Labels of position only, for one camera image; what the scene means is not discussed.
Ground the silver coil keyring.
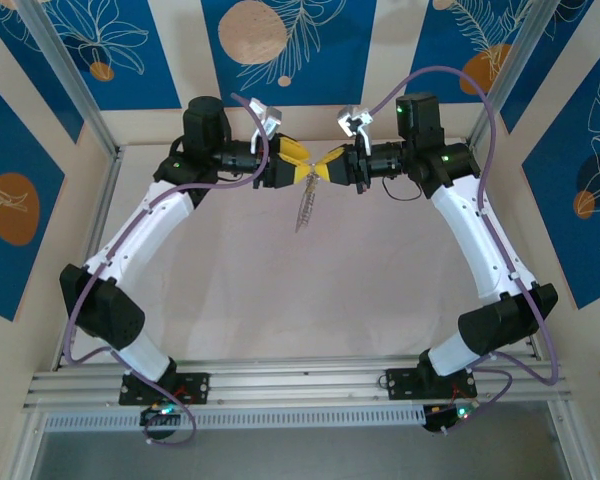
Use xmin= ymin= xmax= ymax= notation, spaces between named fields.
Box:
xmin=293 ymin=168 xmax=321 ymax=235

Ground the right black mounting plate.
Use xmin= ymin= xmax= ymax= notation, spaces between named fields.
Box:
xmin=385 ymin=367 xmax=479 ymax=401

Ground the black mounting plate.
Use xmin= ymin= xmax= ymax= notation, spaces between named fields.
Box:
xmin=385 ymin=367 xmax=479 ymax=401
xmin=118 ymin=372 xmax=211 ymax=407

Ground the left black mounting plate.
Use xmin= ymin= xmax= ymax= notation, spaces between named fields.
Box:
xmin=118 ymin=372 xmax=211 ymax=407

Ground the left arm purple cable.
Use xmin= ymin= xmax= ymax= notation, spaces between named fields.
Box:
xmin=62 ymin=92 xmax=274 ymax=449

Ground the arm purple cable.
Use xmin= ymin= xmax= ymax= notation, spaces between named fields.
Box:
xmin=62 ymin=92 xmax=274 ymax=449
xmin=369 ymin=65 xmax=564 ymax=434

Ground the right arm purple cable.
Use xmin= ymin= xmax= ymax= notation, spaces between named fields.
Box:
xmin=369 ymin=65 xmax=564 ymax=434

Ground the thin black wire loop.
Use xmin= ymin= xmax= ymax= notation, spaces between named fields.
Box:
xmin=384 ymin=176 xmax=425 ymax=202

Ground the right aluminium side rail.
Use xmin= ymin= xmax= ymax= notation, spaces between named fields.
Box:
xmin=462 ymin=139 xmax=546 ymax=361

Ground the aluminium side rail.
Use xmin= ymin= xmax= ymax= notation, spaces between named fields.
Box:
xmin=53 ymin=147 xmax=125 ymax=372
xmin=462 ymin=139 xmax=546 ymax=361

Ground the right aluminium corner post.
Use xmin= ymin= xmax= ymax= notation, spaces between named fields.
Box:
xmin=466 ymin=0 xmax=596 ymax=150

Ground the aluminium corner post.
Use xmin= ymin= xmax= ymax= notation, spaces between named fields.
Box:
xmin=17 ymin=0 xmax=122 ymax=157
xmin=466 ymin=0 xmax=596 ymax=150

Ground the left aluminium corner post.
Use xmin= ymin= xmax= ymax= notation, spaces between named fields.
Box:
xmin=17 ymin=0 xmax=122 ymax=157

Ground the left aluminium side rail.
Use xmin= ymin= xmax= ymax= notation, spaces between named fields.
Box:
xmin=53 ymin=147 xmax=125 ymax=372

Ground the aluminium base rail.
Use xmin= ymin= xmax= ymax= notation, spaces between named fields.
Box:
xmin=22 ymin=355 xmax=574 ymax=415

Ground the grey slotted cable duct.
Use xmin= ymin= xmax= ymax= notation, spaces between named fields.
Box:
xmin=43 ymin=404 xmax=427 ymax=432

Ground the right lower frame post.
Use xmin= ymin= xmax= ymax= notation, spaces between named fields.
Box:
xmin=547 ymin=399 xmax=599 ymax=480

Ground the frame post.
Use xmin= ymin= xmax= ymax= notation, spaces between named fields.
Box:
xmin=4 ymin=412 xmax=49 ymax=480
xmin=547 ymin=399 xmax=599 ymax=480

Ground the left lower frame post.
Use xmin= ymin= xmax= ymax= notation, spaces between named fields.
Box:
xmin=4 ymin=412 xmax=49 ymax=480

